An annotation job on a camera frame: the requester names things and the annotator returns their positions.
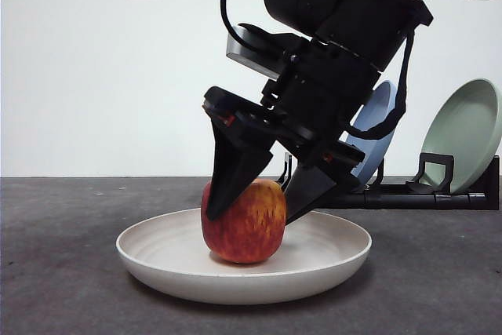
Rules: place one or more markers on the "red yellow apple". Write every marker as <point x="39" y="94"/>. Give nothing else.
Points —
<point x="247" y="233"/>

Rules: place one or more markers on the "green plate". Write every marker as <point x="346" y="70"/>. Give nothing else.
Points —
<point x="463" y="135"/>

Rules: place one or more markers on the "black plate rack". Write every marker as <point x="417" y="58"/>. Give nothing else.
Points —
<point x="412" y="199"/>

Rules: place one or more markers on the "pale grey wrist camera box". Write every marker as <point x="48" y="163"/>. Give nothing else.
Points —
<point x="245" y="54"/>

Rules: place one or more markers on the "pale yellow plate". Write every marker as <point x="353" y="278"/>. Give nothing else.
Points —
<point x="243" y="284"/>

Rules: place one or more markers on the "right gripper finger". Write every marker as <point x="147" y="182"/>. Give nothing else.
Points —
<point x="231" y="178"/>
<point x="308" y="190"/>

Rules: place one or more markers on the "blue plate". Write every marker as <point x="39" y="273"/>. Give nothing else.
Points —
<point x="372" y="162"/>

